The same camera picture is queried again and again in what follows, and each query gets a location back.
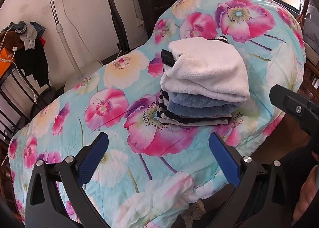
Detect grey garment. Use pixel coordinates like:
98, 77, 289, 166
11, 21, 46, 51

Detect white sweater with black trim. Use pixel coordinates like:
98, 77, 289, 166
161, 35, 251, 102

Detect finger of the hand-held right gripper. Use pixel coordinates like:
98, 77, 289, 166
269, 84, 319, 141

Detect floral blanket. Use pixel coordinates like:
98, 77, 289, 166
9, 0, 307, 228

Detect black white striped garment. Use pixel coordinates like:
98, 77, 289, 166
156, 89, 232, 126

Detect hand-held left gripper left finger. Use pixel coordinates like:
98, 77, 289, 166
25, 132, 110, 228

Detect white fan cable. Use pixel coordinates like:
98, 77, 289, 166
58, 0, 104, 66

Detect white power cord with plug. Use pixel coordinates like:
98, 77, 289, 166
4, 25, 39, 105

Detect orange box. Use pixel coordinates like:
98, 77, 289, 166
0, 47, 17, 77

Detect person's dark clothing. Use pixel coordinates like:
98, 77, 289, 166
274, 144, 319, 228

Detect tan cloth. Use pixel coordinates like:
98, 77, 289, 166
181, 200, 207, 222

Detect light blue garment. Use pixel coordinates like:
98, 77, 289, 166
167, 92, 240, 116

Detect wooden chair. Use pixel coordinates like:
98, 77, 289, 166
295, 13, 319, 86

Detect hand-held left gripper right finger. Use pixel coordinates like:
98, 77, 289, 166
209, 132, 296, 228

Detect black hanging clothes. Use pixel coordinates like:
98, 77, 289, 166
16, 40, 50, 87

